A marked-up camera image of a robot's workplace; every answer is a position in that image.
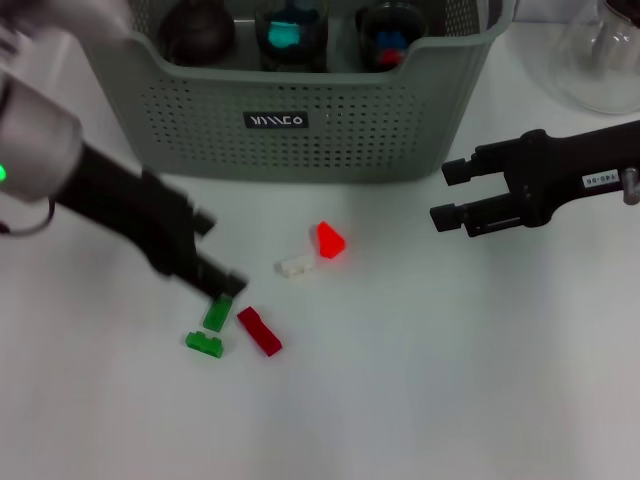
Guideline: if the black teapot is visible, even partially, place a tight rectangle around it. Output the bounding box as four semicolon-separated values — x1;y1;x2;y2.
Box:
158;0;236;68

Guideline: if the dark red long brick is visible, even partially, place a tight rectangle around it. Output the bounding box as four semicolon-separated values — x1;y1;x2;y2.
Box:
235;307;285;358

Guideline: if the left arm cable with plug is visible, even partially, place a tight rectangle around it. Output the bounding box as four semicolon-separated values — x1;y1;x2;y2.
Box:
0;197;57;237

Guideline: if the green notched brick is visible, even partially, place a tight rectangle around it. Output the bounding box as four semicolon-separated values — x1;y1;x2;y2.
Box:
184;330;225;359

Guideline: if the blue square plate brick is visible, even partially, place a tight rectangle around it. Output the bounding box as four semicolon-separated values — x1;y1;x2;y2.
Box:
377;30;407;52

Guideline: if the grey-green plastic storage bin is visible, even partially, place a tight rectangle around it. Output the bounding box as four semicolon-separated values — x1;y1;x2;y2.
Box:
79;0;516;185

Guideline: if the red wedge brick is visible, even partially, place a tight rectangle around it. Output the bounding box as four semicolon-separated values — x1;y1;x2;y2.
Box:
315;221;348;260

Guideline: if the small white brick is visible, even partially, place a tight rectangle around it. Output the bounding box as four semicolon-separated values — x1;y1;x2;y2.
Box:
274;253;317;279

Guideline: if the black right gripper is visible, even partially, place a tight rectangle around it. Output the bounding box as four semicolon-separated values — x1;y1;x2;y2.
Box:
428;118;640;240

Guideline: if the teal square plate brick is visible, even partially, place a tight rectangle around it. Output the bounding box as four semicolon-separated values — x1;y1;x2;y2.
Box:
266;18;305;51

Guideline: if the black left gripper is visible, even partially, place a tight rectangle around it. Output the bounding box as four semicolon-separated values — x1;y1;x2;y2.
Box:
54;142;250;302

